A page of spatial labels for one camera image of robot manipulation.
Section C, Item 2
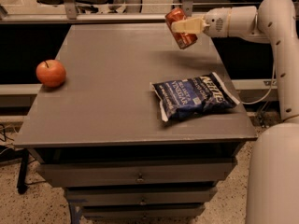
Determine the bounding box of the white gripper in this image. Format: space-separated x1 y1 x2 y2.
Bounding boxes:
171 7 231 37

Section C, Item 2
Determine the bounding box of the red coke can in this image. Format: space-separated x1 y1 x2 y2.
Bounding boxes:
165 7 197 49

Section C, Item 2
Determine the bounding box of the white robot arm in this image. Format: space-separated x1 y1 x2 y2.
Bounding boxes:
170 0 299 224

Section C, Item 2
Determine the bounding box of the blue chip bag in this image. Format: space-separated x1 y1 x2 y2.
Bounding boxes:
152 72 240 122

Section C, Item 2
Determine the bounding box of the grey metal railing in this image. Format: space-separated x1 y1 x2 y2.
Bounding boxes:
0 0 299 25

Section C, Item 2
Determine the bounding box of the grey drawer cabinet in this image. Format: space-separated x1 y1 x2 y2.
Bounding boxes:
13 22 258 224

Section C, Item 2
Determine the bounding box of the top grey drawer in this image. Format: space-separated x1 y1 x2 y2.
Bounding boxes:
36 158 236 188

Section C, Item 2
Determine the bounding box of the grey drawer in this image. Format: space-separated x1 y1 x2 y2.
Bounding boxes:
36 158 236 188
82 203 205 219
66 186 217 206

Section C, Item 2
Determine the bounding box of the red apple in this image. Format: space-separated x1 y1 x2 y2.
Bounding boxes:
36 60 66 88

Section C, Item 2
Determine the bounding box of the middle grey drawer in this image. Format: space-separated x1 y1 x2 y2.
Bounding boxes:
66 186 217 206

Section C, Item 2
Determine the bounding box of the bottom grey drawer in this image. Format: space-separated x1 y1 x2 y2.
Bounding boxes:
82 203 205 219

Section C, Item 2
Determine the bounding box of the black stand leg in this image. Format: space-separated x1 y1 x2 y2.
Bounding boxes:
17 149 29 195

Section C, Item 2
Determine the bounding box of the white cable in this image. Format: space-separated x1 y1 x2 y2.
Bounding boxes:
241 59 278 105

